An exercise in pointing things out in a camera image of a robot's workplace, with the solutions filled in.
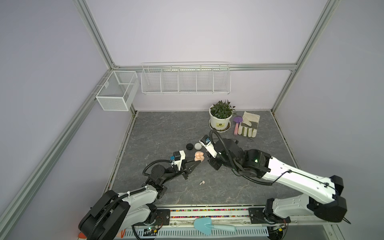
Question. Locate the black earbud charging case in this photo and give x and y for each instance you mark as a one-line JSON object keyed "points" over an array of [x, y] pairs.
{"points": [[189, 146]]}

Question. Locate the orange white work glove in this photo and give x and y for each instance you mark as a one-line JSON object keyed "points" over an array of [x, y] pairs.
{"points": [[120, 235]]}

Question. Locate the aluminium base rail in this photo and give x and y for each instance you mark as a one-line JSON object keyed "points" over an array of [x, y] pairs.
{"points": [[237, 215]]}

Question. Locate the long white wire basket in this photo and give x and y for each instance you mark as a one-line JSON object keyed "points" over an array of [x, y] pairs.
{"points": [[186, 78]]}

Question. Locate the potted green plant white pot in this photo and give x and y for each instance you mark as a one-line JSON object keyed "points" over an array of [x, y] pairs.
{"points": [[221, 114]]}

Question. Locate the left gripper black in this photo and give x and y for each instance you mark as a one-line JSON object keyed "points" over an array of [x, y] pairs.
{"points": [[186, 165]]}

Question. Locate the white earbud charging case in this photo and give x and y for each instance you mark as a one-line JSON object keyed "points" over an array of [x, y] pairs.
{"points": [[198, 146]]}

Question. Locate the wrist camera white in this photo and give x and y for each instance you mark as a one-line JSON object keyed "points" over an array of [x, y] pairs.
{"points": [[177, 159], [207, 143]]}

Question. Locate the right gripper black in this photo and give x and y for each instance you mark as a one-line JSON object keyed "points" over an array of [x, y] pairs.
{"points": [[211, 161]]}

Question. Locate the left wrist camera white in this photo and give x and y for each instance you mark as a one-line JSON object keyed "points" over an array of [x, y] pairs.
{"points": [[177, 159]]}

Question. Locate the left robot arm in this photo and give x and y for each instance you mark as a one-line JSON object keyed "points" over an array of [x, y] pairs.
{"points": [[113, 211]]}

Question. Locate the purple pink garden trowel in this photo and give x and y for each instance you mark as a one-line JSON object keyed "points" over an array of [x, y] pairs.
{"points": [[238, 120]]}

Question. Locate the teal garden trowel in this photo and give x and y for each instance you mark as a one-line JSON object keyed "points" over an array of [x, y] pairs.
{"points": [[205, 226]]}

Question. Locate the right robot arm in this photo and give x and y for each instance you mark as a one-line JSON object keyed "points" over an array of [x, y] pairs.
{"points": [[319, 196]]}

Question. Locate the white mesh box basket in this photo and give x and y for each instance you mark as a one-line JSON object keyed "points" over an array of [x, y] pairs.
{"points": [[118, 91]]}

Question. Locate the pink earbud charging case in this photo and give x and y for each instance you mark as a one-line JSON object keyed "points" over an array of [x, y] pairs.
{"points": [[199, 156]]}

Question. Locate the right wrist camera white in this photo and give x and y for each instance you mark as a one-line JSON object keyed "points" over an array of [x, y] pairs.
{"points": [[207, 143]]}

